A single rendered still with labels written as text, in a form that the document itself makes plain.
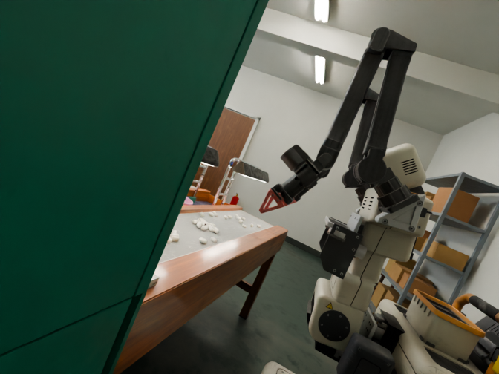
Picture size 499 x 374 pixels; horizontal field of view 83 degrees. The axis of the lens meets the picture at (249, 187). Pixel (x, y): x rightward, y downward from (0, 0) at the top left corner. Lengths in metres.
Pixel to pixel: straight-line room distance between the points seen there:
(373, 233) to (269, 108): 5.18
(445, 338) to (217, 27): 1.07
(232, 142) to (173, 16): 5.72
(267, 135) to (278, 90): 0.95
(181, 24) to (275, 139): 5.57
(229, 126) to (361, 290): 5.36
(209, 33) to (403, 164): 0.81
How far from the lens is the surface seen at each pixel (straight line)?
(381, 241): 1.07
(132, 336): 0.71
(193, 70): 0.39
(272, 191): 0.84
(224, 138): 6.10
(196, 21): 0.38
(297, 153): 0.89
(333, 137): 0.89
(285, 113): 5.99
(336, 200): 5.73
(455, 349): 1.19
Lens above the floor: 1.11
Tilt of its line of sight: 4 degrees down
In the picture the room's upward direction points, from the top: 24 degrees clockwise
